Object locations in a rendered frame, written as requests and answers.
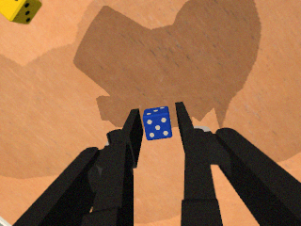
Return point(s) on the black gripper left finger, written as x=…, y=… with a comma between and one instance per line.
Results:
x=68, y=200

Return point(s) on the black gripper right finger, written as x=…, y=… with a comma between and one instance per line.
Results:
x=271, y=194

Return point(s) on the blue die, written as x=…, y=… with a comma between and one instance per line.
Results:
x=157, y=123

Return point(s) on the yellow die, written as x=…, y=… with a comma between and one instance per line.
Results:
x=19, y=11

